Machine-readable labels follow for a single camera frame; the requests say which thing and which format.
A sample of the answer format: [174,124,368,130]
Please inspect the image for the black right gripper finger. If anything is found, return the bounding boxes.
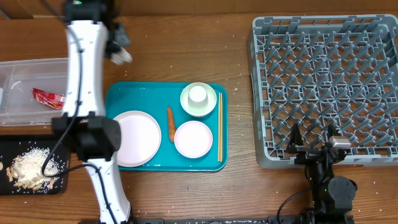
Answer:
[286,123,303,153]
[327,124,341,139]

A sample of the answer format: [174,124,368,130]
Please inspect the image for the white napkin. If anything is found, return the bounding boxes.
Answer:
[110,47,132,65]

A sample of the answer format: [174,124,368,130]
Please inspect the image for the grey dish rack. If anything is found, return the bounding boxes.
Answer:
[247,14,397,169]

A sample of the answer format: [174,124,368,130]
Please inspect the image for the red snack wrapper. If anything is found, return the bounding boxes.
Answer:
[32,88,65,110]

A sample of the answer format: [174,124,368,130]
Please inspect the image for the white upside-down cup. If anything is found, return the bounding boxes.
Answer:
[188,85,208,105]

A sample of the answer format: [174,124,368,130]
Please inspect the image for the large white round plate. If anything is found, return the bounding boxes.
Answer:
[114,111,162,167]

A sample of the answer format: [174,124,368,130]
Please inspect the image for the small white round plate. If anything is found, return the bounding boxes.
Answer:
[174,121,213,159]

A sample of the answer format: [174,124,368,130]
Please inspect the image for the rice and food scraps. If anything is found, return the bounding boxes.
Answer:
[6,147,58,193]

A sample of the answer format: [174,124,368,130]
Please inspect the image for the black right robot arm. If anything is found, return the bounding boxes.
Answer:
[276,123,358,224]

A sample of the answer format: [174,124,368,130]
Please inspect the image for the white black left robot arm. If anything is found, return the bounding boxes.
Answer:
[42,0,134,223]

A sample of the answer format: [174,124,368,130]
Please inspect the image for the black waste tray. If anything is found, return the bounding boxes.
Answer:
[1,134,70,195]

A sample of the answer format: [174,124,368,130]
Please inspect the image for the right wooden chopstick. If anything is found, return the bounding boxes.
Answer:
[218,92,223,162]

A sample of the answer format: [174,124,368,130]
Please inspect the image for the orange carrot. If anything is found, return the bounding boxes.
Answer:
[167,106,176,142]

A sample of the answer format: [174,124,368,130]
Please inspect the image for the clear plastic bin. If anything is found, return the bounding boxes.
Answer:
[1,58,68,126]

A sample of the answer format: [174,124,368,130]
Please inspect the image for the pale green bowl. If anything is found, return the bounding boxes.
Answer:
[180,82,218,118]

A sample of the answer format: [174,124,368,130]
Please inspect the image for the teal plastic tray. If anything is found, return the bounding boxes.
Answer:
[105,82,228,172]

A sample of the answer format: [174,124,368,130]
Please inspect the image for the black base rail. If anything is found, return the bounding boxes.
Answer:
[134,215,355,224]

